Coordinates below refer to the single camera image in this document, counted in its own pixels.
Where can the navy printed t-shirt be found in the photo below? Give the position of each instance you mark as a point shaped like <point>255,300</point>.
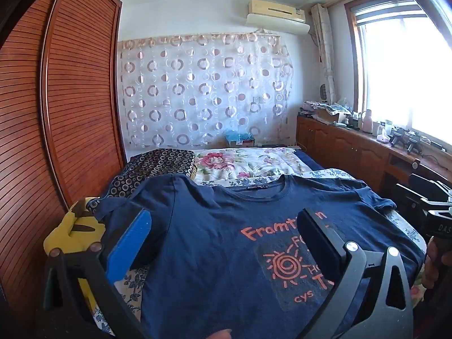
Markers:
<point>219,254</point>

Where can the wall air conditioner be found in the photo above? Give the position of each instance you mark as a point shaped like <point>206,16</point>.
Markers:
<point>275,12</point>

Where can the pink floral quilt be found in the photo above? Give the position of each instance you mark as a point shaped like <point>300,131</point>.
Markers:
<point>247,164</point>

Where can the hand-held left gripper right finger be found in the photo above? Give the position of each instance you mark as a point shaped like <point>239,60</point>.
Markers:
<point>317,247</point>

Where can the blue plastic bag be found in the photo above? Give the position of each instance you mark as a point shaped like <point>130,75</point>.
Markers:
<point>238,136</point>

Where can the wooden-framed window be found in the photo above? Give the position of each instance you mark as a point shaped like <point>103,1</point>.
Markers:
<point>399,70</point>

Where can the circle-patterned wall curtain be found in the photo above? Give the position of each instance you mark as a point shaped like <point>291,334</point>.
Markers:
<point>204,88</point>

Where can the blue floral bed sheet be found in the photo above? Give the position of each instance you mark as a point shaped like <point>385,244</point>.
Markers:
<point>130,282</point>

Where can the beige window curtain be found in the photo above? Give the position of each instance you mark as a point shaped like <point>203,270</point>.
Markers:
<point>326,53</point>

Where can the cardboard box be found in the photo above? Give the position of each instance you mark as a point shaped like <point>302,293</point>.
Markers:
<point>330,114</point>

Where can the person's left hand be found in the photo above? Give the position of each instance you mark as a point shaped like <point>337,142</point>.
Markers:
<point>219,334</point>

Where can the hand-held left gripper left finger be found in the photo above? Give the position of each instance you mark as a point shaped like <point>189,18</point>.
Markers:
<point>130,243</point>

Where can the long wooden cabinet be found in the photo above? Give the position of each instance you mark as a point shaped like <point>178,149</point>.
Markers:
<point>339,144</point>

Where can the person's right hand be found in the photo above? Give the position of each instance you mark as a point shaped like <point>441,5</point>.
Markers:
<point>430,265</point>

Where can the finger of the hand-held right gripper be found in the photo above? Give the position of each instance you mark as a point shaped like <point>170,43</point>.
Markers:
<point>429,189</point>
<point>411,196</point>

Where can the wooden slatted wardrobe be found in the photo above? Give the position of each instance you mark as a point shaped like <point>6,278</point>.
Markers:
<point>70,77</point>

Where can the yellow plush toy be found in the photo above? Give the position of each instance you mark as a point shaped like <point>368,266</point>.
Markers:
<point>67,235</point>

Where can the white bottle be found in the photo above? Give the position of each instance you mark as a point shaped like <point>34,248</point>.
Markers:
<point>368,122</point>

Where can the dark blue blanket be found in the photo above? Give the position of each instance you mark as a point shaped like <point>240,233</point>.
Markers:
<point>309,159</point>

